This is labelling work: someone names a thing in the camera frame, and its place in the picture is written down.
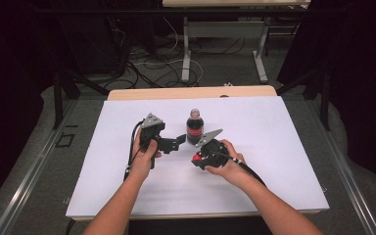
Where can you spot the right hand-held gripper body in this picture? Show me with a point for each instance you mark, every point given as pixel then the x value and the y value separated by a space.
pixel 213 150

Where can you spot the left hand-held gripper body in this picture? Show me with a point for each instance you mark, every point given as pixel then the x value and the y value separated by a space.
pixel 151 130

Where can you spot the red bottle cap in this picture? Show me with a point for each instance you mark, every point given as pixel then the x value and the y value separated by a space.
pixel 197 158

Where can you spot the dark soda bottle red label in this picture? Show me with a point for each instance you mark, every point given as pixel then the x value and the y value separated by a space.
pixel 195 129

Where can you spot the person's right hand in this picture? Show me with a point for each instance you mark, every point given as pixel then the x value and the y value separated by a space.
pixel 231 169

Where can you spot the person's left hand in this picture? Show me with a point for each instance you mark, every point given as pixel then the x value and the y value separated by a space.
pixel 142 160

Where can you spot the white board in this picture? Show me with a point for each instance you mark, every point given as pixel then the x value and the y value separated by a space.
pixel 258 156

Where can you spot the wooden table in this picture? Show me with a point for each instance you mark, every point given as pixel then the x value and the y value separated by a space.
pixel 189 92

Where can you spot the small white plug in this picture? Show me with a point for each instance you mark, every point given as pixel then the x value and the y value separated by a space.
pixel 228 84

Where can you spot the black metal stand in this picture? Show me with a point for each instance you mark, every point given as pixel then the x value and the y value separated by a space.
pixel 58 98
pixel 323 98

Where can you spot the desk with white metal legs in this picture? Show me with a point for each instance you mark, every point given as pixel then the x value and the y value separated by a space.
pixel 223 29

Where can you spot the black floor hatch frame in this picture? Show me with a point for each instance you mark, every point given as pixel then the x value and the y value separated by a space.
pixel 65 140

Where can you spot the aluminium floor rail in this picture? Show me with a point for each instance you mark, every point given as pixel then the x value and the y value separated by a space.
pixel 29 173
pixel 346 169

